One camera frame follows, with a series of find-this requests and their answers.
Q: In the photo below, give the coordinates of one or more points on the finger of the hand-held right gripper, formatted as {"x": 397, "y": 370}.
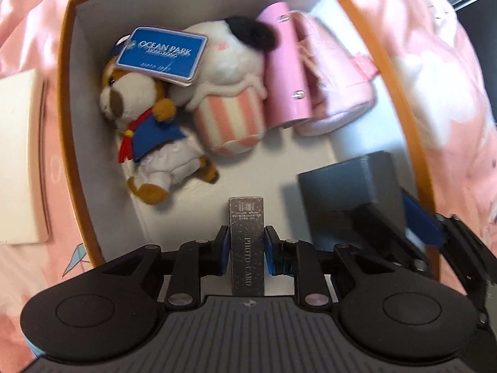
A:
{"x": 421, "y": 221}
{"x": 382, "y": 237}

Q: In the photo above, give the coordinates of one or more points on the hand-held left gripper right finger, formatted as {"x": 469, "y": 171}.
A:
{"x": 271, "y": 252}

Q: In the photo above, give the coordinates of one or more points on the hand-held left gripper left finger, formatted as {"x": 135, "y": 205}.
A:
{"x": 222, "y": 250}

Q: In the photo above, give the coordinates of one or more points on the dark photo card box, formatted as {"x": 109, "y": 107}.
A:
{"x": 246, "y": 241}

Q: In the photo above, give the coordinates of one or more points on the grey box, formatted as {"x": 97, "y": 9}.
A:
{"x": 341, "y": 186}

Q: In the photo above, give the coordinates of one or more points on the orange cardboard box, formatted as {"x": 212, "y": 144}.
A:
{"x": 297, "y": 147}

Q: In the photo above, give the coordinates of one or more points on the brown dog plush toy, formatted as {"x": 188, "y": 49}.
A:
{"x": 155, "y": 151}

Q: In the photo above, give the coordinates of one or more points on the white cupcake plush toy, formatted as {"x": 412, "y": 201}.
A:
{"x": 229, "y": 81}

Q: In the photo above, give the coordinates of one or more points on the pink pouch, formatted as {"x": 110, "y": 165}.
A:
{"x": 337, "y": 70}

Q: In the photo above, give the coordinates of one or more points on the blue hang tag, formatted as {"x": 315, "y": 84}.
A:
{"x": 163, "y": 56}

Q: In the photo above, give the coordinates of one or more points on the pink printed blanket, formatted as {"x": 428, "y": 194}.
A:
{"x": 438, "y": 85}

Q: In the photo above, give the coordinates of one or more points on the white flat cardboard box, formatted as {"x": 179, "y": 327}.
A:
{"x": 19, "y": 155}

